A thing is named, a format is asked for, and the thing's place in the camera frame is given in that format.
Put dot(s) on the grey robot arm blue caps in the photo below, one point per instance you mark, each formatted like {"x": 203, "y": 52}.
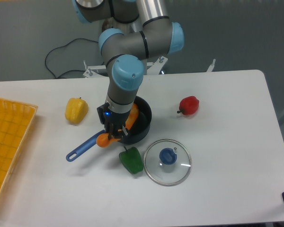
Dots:
{"x": 123, "y": 54}

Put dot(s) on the long orange bread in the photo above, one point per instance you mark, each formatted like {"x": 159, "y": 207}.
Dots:
{"x": 103, "y": 140}

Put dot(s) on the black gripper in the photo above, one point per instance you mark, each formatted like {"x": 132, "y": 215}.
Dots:
{"x": 114, "y": 123}

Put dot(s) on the glass lid blue knob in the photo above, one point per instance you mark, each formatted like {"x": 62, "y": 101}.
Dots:
{"x": 167, "y": 162}

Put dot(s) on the yellow plastic basket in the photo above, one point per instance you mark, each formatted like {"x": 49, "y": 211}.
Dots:
{"x": 15, "y": 120}

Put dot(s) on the red bell pepper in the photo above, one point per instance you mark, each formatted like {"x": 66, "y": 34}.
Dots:
{"x": 188, "y": 105}

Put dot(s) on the green bell pepper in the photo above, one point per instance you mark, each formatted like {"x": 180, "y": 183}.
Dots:
{"x": 131, "y": 160}

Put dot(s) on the yellow bell pepper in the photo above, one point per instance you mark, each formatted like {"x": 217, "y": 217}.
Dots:
{"x": 76, "y": 109}

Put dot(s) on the dark pot blue handle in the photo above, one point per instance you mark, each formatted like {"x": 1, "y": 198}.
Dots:
{"x": 137, "y": 127}

